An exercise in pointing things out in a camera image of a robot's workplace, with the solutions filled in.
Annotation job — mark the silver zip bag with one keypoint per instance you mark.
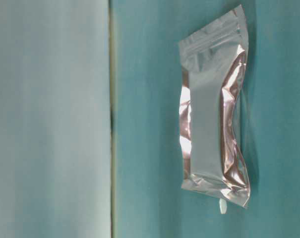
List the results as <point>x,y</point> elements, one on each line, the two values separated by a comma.
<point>213,62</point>

